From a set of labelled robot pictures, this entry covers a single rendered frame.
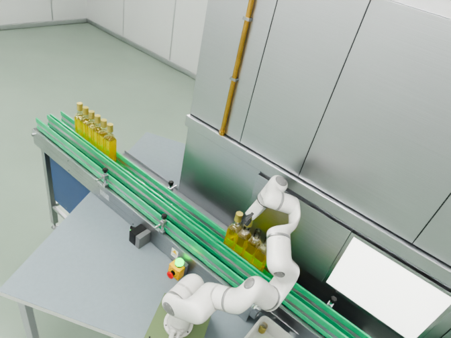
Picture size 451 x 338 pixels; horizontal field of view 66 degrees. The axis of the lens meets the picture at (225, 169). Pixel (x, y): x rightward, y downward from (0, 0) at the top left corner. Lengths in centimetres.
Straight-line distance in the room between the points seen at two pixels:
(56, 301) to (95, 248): 32
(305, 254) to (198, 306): 64
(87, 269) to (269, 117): 112
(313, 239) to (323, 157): 39
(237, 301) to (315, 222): 55
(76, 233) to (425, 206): 162
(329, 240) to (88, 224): 126
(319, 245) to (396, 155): 53
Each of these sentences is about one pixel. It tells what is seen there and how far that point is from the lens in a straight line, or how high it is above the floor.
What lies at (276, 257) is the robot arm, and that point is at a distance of 121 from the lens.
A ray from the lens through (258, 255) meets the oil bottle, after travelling 164.
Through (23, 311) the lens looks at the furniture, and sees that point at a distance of 203.
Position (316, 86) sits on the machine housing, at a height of 180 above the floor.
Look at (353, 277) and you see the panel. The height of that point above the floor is 111.
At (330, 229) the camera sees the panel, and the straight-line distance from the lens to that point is 156.
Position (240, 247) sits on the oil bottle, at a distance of 169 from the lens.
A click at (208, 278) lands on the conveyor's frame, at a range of 177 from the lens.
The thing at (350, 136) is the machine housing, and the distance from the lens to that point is 139.
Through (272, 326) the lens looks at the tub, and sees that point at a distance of 173.
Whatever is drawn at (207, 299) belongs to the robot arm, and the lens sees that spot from 128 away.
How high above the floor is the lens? 225
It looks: 36 degrees down
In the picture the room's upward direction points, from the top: 14 degrees clockwise
